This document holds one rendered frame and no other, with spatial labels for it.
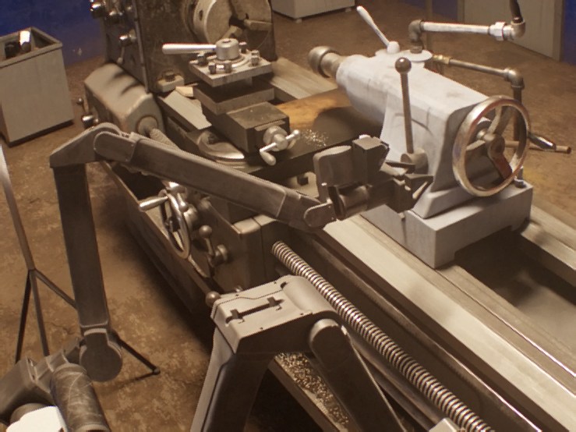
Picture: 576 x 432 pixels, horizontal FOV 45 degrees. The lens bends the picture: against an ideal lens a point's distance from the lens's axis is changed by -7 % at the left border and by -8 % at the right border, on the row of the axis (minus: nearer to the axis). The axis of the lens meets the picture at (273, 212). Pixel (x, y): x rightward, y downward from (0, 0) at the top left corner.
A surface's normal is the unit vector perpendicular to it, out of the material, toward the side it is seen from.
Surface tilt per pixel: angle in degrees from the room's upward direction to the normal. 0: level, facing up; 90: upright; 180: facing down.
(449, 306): 36
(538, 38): 90
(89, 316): 60
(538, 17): 90
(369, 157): 90
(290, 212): 75
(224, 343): 67
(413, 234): 90
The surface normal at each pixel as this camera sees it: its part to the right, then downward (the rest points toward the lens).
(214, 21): 0.49, 0.42
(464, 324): -0.58, -0.51
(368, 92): -0.87, 0.25
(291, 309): -0.07, -0.86
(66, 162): 0.20, 0.20
